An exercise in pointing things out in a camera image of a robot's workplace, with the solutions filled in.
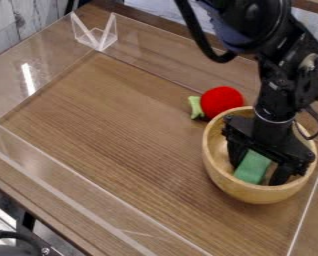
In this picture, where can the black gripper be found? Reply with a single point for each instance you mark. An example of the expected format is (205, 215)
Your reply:
(271, 139)

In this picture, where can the green rectangular block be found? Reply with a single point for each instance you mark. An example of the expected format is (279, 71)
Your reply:
(251, 168)

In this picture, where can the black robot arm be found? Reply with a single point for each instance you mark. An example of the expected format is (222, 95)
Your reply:
(262, 28)

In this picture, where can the brown wooden bowl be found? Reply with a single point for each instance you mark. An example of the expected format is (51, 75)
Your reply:
(221, 170)

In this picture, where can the red plush tomato toy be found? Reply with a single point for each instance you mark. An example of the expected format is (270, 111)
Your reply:
(214, 101)

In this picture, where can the black table leg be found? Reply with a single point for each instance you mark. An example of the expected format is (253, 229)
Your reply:
(28, 221)

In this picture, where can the black device under table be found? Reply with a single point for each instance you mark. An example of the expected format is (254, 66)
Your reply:
(27, 245)

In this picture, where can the clear acrylic corner bracket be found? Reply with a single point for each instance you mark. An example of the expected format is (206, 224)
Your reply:
(95, 38)

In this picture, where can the clear acrylic tray wall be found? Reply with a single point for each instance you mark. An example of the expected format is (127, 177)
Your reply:
(102, 223)

